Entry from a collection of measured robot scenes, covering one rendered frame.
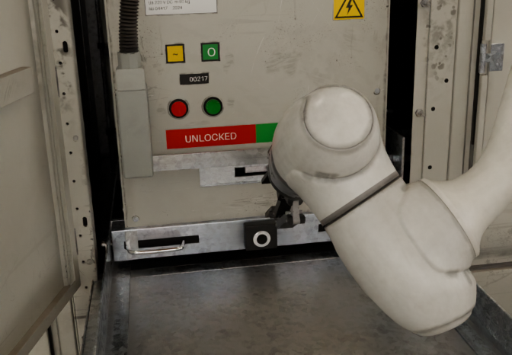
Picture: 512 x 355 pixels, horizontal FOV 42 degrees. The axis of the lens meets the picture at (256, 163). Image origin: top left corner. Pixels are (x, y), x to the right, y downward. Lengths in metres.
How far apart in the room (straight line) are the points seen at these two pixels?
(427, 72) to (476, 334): 0.45
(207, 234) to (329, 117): 0.62
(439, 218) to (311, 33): 0.56
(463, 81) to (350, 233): 0.60
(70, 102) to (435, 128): 0.64
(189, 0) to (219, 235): 0.42
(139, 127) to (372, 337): 0.48
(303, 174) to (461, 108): 0.61
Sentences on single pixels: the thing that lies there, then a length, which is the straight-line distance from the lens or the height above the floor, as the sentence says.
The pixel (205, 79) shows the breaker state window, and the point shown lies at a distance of 1.16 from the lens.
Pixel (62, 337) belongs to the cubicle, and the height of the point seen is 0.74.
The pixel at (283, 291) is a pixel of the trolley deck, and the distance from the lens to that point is 1.14.
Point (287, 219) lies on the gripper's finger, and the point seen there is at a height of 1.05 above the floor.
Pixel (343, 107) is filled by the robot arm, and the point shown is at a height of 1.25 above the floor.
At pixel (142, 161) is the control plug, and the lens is 1.07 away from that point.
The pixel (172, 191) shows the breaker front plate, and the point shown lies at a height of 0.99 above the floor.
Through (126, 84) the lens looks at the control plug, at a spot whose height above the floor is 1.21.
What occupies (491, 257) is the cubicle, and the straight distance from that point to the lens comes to 1.39.
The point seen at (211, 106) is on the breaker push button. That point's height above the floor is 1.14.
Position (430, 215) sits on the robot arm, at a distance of 0.70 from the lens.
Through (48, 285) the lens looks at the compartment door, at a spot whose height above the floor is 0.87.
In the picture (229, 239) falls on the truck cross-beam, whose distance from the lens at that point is 1.24.
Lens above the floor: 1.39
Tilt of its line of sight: 18 degrees down
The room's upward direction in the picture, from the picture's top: 2 degrees counter-clockwise
